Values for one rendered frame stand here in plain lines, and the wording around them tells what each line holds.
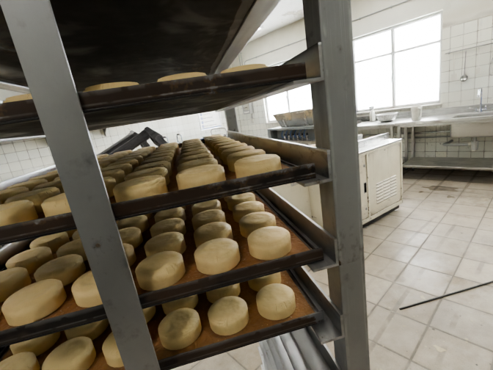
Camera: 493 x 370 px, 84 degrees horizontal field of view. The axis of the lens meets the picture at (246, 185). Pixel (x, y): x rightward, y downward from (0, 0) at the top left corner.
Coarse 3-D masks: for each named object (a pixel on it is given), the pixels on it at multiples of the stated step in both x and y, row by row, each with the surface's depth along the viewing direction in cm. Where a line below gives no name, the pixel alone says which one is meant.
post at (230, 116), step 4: (228, 68) 79; (224, 112) 84; (228, 112) 82; (232, 112) 82; (228, 116) 82; (232, 116) 82; (228, 120) 82; (232, 120) 82; (236, 120) 83; (228, 124) 82; (232, 124) 83; (236, 124) 83; (228, 128) 83; (232, 128) 83; (236, 128) 83
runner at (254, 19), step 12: (264, 0) 28; (276, 0) 28; (252, 12) 31; (264, 12) 31; (252, 24) 35; (240, 36) 39; (252, 36) 40; (228, 48) 46; (240, 48) 47; (228, 60) 55; (216, 72) 67
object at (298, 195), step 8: (288, 184) 244; (296, 184) 249; (280, 192) 240; (288, 192) 246; (296, 192) 251; (304, 192) 256; (288, 200) 247; (296, 200) 252; (304, 200) 258; (304, 208) 259
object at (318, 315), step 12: (300, 288) 39; (276, 324) 31; (288, 324) 31; (300, 324) 32; (312, 324) 32; (240, 336) 30; (252, 336) 31; (264, 336) 31; (204, 348) 30; (216, 348) 30; (228, 348) 30; (0, 360) 34; (168, 360) 29; (180, 360) 29; (192, 360) 30
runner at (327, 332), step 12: (300, 276) 41; (312, 288) 37; (312, 300) 36; (324, 300) 33; (324, 312) 34; (336, 312) 30; (324, 324) 32; (336, 324) 31; (324, 336) 30; (336, 336) 30
